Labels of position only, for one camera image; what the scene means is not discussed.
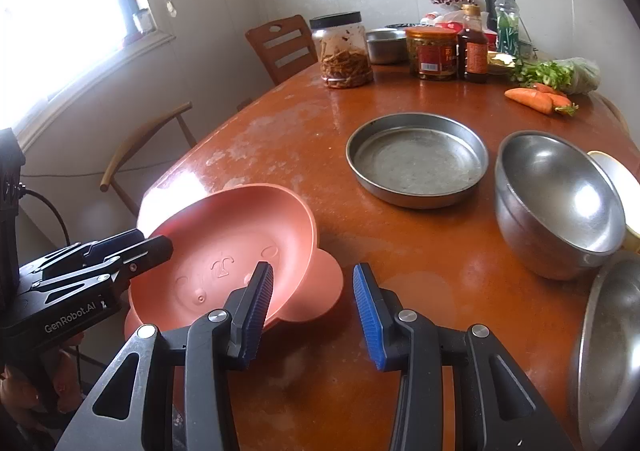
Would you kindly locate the window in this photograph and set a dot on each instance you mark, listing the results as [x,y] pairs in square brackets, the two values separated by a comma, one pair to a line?
[50,6]

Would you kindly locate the plastic jar black lid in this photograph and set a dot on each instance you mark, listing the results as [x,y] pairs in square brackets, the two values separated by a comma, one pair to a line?
[345,56]

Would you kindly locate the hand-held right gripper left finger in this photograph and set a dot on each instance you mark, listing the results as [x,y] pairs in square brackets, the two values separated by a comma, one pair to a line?
[260,301]

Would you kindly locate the grey window latch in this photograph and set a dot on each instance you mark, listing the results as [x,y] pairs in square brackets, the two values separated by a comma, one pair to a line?
[142,22]

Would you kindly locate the large carrot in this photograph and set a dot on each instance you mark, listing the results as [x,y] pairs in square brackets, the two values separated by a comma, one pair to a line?
[530,98]

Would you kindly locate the dark sauce bottle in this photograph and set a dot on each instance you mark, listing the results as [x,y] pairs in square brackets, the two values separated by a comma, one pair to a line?
[474,56]

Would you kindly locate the red tissue pack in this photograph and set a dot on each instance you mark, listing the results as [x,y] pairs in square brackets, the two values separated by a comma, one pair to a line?
[450,20]

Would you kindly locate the large steel bowl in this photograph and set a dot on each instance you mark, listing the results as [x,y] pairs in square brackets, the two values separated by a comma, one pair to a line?
[610,356]

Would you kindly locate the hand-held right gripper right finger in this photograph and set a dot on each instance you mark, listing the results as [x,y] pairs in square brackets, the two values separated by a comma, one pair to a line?
[365,311]

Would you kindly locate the small carrot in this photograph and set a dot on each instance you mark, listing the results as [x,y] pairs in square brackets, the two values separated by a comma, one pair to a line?
[547,89]
[562,102]

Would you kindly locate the red-lidded sauce jar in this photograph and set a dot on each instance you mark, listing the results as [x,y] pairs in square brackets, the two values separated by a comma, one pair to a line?
[432,56]

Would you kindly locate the wooden slat-back chair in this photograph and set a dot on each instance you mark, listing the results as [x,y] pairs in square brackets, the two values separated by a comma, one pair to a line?
[280,56]

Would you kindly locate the yellow food pack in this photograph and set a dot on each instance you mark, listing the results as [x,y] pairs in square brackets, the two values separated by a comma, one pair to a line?
[502,62]

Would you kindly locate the yellow cup white inside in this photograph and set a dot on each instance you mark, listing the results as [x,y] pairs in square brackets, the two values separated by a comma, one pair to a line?
[620,181]

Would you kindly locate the dark-rimmed plate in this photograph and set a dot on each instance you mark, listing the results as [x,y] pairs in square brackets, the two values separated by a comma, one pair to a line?
[400,25]

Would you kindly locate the round flat metal pan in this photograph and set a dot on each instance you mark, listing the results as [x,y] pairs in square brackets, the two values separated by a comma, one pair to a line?
[415,161]

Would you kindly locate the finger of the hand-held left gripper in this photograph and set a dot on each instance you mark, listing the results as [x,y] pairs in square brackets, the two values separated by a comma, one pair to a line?
[125,238]
[150,251]

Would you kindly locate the bagged green vegetables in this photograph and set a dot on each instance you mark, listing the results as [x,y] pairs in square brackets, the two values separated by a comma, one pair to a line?
[575,76]

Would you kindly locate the person's left hand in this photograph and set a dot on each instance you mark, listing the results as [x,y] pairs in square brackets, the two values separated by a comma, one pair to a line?
[67,383]

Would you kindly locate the steel basin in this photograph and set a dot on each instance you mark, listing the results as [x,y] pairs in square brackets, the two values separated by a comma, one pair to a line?
[385,48]

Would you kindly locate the pink bear-shaped plate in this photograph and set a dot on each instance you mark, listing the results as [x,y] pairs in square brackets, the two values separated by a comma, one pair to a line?
[225,231]

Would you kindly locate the clear plastic bottle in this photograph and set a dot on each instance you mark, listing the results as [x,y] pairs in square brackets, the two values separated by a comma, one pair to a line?
[506,31]

